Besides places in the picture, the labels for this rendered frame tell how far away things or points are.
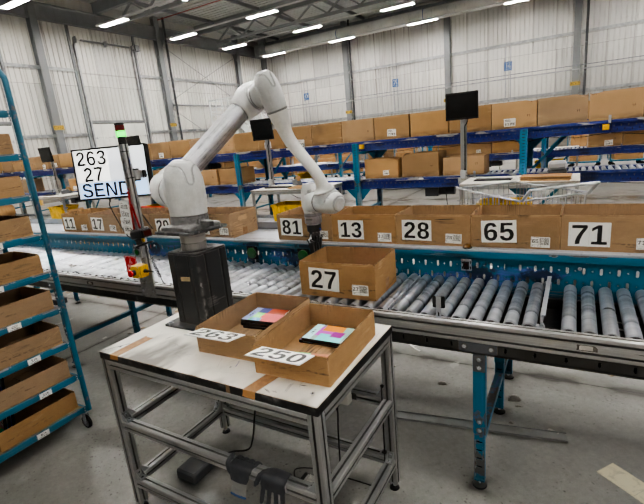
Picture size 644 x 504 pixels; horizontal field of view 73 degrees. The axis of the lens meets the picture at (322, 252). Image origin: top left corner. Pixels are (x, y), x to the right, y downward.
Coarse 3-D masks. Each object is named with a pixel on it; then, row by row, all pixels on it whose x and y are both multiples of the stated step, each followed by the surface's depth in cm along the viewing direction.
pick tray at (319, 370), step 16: (320, 304) 172; (288, 320) 162; (304, 320) 172; (320, 320) 174; (336, 320) 170; (352, 320) 167; (368, 320) 157; (272, 336) 153; (288, 336) 162; (352, 336) 145; (368, 336) 158; (304, 352) 153; (320, 352) 152; (336, 352) 134; (352, 352) 145; (256, 368) 144; (272, 368) 141; (288, 368) 138; (304, 368) 135; (320, 368) 132; (336, 368) 135; (320, 384) 133
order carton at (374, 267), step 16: (320, 256) 230; (336, 256) 234; (352, 256) 229; (368, 256) 225; (384, 256) 221; (304, 272) 211; (352, 272) 198; (368, 272) 195; (384, 272) 204; (304, 288) 213; (368, 288) 197; (384, 288) 205
